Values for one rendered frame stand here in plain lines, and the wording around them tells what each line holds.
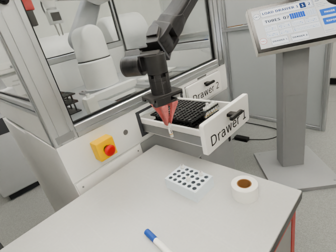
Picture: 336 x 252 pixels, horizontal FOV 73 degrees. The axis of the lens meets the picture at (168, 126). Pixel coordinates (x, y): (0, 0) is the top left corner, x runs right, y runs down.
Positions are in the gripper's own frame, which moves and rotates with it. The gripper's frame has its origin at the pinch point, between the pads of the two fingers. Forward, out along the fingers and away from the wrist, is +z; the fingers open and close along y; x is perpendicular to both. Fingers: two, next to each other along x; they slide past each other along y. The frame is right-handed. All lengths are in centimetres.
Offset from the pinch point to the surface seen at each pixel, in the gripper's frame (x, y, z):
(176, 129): -9.5, -7.9, 8.4
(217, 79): -40, -58, 7
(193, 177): 7.4, -1.0, 17.0
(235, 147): -84, -113, 94
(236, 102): -0.1, -28.8, 3.4
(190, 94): -34.1, -33.6, 7.1
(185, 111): -16.1, -17.2, 6.4
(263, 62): -98, -176, 27
